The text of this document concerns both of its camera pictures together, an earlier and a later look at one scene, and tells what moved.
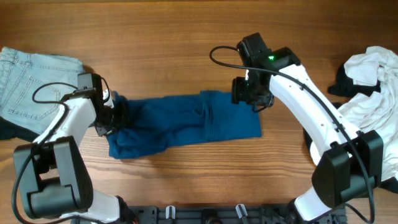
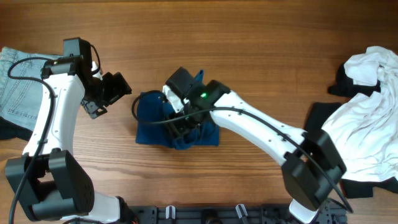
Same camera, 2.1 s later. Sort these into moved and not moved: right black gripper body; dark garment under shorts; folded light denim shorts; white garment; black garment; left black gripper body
Moved: right black gripper body; left black gripper body
Not moved: black garment; white garment; dark garment under shorts; folded light denim shorts
